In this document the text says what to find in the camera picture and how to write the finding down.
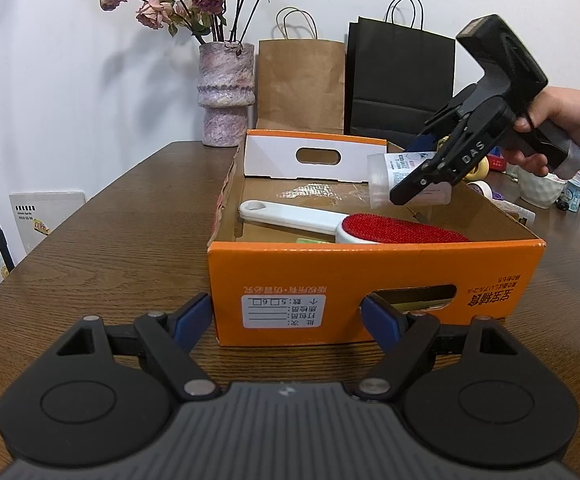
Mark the orange cardboard box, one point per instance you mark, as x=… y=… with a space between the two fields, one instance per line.
x=275 y=287

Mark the white ceramic bowl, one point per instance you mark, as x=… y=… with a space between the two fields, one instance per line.
x=541 y=192

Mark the pink marbled vase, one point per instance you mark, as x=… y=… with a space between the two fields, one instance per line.
x=226 y=91

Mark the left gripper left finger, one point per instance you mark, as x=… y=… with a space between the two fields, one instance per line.
x=103 y=392

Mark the white spray bottle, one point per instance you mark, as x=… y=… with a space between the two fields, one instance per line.
x=518 y=213

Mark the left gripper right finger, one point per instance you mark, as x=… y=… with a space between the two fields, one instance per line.
x=470 y=393

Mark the white board on floor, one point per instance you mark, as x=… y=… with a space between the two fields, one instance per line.
x=38 y=214

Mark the brown paper bag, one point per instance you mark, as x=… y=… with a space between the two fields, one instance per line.
x=300 y=82

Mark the right hand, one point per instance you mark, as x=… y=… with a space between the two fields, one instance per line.
x=559 y=105

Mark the dried pink roses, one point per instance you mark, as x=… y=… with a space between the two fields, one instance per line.
x=207 y=20

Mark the black paper bag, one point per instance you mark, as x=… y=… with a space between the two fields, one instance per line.
x=397 y=74

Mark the red white lint brush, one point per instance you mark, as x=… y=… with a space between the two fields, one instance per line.
x=346 y=228

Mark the yellow bear mug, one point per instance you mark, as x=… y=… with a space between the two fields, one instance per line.
x=479 y=172

